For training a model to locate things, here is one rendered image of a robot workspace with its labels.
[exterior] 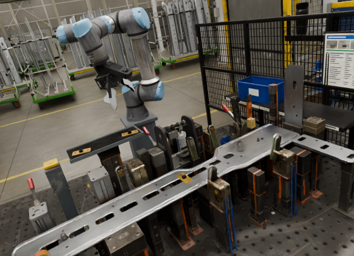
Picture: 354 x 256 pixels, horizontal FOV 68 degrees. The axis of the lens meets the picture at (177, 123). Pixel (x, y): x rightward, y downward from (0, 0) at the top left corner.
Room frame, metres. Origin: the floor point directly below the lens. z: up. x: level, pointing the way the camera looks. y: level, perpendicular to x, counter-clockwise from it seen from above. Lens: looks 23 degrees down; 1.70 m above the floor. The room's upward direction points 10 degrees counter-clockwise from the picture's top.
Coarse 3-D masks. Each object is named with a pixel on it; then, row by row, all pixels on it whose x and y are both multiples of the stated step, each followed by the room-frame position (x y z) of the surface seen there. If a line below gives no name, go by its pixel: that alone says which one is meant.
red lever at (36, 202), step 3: (27, 180) 1.00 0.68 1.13; (30, 180) 1.00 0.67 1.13; (30, 183) 0.99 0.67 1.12; (33, 183) 0.99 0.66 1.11; (30, 186) 0.98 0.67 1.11; (33, 186) 0.98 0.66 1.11; (30, 189) 0.97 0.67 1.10; (33, 189) 0.97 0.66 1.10; (33, 192) 0.96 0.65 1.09; (33, 195) 0.95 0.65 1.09; (36, 198) 0.94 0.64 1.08; (36, 201) 0.92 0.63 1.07; (39, 201) 0.93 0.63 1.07; (36, 204) 0.91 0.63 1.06
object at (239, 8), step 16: (224, 0) 4.05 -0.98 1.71; (240, 0) 3.72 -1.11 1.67; (256, 0) 3.41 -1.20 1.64; (272, 0) 3.15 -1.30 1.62; (288, 0) 2.92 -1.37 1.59; (224, 16) 4.07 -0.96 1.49; (240, 16) 3.74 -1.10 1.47; (256, 16) 3.42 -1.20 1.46; (272, 16) 3.16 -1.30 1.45; (240, 32) 3.77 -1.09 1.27; (272, 32) 3.17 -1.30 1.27; (256, 48) 3.47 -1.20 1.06; (272, 48) 3.18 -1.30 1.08; (288, 48) 2.92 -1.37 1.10; (240, 64) 3.82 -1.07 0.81; (256, 64) 3.48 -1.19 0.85; (272, 64) 3.19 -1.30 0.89
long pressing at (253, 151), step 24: (264, 144) 1.16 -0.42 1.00; (192, 168) 1.06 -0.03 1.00; (240, 168) 1.01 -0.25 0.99; (144, 192) 0.95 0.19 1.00; (168, 192) 0.92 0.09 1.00; (96, 216) 0.85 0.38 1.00; (120, 216) 0.82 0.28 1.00; (144, 216) 0.80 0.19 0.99; (48, 240) 0.76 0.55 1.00; (72, 240) 0.74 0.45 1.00; (96, 240) 0.72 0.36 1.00
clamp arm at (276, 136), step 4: (276, 136) 1.02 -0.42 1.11; (280, 136) 1.02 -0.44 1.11; (272, 140) 1.03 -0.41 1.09; (276, 140) 1.01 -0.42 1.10; (280, 140) 1.03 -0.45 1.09; (272, 144) 1.03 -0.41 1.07; (276, 144) 1.02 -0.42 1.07; (280, 144) 1.04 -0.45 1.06; (272, 148) 1.03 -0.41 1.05; (276, 148) 1.03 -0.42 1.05
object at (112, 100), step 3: (111, 90) 1.04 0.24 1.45; (114, 90) 1.05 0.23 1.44; (108, 93) 1.06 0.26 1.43; (114, 93) 1.05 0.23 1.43; (105, 96) 1.06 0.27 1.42; (108, 96) 1.05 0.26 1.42; (114, 96) 1.04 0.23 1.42; (105, 99) 1.06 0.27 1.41; (108, 99) 1.05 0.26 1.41; (111, 99) 1.03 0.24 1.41; (114, 99) 1.04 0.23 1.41; (108, 102) 1.05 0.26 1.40; (111, 102) 1.03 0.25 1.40; (114, 102) 1.03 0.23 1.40; (114, 105) 1.03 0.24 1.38; (114, 108) 1.03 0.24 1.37
